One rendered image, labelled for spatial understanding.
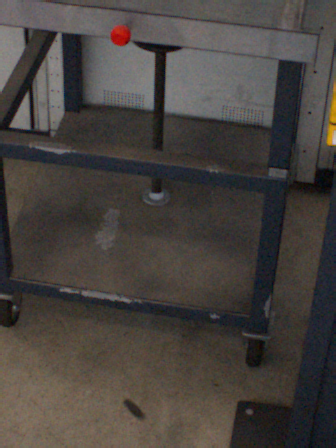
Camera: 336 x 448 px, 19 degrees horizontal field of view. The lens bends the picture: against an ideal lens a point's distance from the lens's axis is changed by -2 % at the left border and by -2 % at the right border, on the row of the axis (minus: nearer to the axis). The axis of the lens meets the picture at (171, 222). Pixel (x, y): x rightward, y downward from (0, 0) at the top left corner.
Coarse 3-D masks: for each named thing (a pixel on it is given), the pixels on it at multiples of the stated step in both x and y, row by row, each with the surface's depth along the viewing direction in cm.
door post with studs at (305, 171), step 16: (320, 32) 235; (320, 48) 238; (320, 64) 240; (320, 80) 243; (320, 96) 246; (320, 112) 249; (320, 128) 252; (304, 144) 257; (304, 160) 260; (304, 176) 263
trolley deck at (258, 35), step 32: (0, 0) 165; (32, 0) 164; (64, 0) 164; (96, 0) 164; (128, 0) 164; (160, 0) 165; (192, 0) 165; (224, 0) 165; (256, 0) 165; (320, 0) 166; (64, 32) 167; (96, 32) 165; (160, 32) 163; (192, 32) 162; (224, 32) 161; (256, 32) 160; (288, 32) 159
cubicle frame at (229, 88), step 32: (96, 64) 252; (128, 64) 250; (192, 64) 247; (224, 64) 245; (256, 64) 243; (96, 96) 258; (128, 96) 257; (192, 96) 253; (224, 96) 251; (256, 96) 249
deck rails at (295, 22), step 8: (288, 0) 165; (296, 0) 165; (304, 0) 164; (288, 8) 163; (296, 8) 163; (304, 8) 163; (280, 16) 161; (288, 16) 161; (296, 16) 161; (304, 16) 161; (280, 24) 159; (288, 24) 159; (296, 24) 159
